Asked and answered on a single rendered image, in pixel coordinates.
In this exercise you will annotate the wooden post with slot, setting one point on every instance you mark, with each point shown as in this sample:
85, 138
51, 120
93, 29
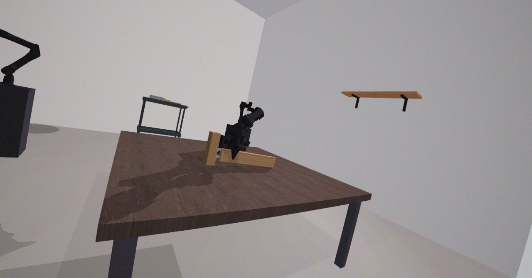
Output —
211, 148

